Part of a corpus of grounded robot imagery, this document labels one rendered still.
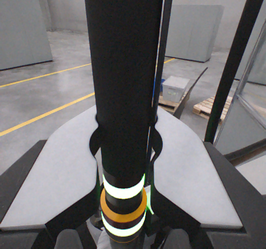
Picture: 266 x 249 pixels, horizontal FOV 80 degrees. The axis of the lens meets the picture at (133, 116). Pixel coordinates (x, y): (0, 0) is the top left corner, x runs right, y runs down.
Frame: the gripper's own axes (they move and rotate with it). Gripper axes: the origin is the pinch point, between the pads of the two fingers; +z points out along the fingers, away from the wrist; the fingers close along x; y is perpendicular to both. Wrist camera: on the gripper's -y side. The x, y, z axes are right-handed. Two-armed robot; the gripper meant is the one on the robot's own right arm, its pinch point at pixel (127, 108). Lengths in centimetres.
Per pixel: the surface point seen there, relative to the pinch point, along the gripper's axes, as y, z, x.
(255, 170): 26.9, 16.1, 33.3
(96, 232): 36.4, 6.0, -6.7
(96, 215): 26.9, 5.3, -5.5
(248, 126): 59, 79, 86
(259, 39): 6, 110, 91
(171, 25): 26, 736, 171
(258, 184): 27.7, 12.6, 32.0
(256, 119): 50, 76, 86
